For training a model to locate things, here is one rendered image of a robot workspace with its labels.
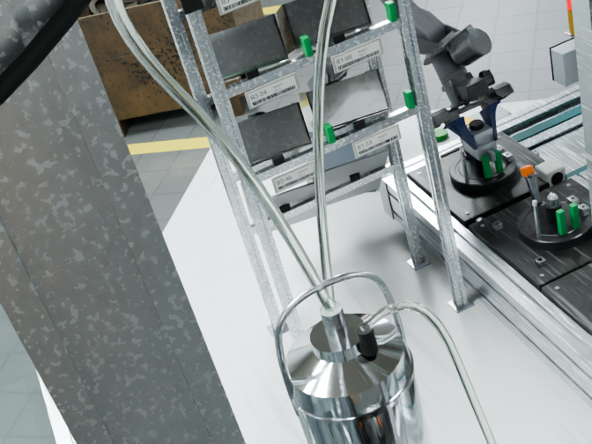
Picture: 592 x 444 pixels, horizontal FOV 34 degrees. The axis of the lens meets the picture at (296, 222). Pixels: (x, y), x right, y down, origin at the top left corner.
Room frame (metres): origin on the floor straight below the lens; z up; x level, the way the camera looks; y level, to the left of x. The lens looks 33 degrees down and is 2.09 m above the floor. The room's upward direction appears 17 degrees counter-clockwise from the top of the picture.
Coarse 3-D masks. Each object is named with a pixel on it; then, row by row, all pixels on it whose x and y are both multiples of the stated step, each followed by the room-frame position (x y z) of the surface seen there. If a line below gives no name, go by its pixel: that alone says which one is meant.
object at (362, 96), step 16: (352, 80) 1.49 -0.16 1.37; (368, 80) 1.49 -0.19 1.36; (304, 96) 1.52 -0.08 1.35; (336, 96) 1.48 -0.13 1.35; (352, 96) 1.48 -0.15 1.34; (368, 96) 1.48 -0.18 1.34; (384, 96) 1.47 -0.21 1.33; (304, 112) 1.59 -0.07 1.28; (336, 112) 1.47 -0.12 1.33; (352, 112) 1.47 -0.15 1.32; (368, 112) 1.47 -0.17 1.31; (336, 128) 1.46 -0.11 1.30
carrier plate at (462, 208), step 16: (512, 144) 1.77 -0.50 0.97; (448, 160) 1.79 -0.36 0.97; (528, 160) 1.70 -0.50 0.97; (544, 160) 1.68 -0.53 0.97; (416, 176) 1.76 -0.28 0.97; (448, 176) 1.73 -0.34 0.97; (448, 192) 1.67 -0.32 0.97; (464, 192) 1.65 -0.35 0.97; (496, 192) 1.62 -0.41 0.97; (512, 192) 1.60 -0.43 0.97; (528, 192) 1.59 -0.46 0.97; (464, 208) 1.60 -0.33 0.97; (480, 208) 1.58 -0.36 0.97; (496, 208) 1.57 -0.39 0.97; (464, 224) 1.56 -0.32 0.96
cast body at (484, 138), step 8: (472, 120) 1.71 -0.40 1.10; (480, 120) 1.70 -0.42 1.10; (472, 128) 1.69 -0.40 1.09; (480, 128) 1.68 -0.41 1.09; (488, 128) 1.68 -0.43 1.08; (472, 136) 1.67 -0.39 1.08; (480, 136) 1.67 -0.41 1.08; (488, 136) 1.67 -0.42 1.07; (464, 144) 1.71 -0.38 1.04; (480, 144) 1.67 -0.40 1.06; (488, 144) 1.67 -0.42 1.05; (496, 144) 1.67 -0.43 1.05; (472, 152) 1.69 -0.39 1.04; (480, 152) 1.66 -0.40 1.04; (488, 152) 1.66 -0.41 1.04; (480, 160) 1.66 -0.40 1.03
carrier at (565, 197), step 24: (552, 192) 1.45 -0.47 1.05; (576, 192) 1.54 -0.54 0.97; (504, 216) 1.53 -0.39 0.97; (528, 216) 1.49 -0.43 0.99; (552, 216) 1.44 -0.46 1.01; (576, 216) 1.41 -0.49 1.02; (504, 240) 1.46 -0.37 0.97; (528, 240) 1.42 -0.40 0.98; (552, 240) 1.39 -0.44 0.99; (576, 240) 1.38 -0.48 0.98; (528, 264) 1.37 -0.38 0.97; (552, 264) 1.35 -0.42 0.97; (576, 264) 1.33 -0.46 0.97
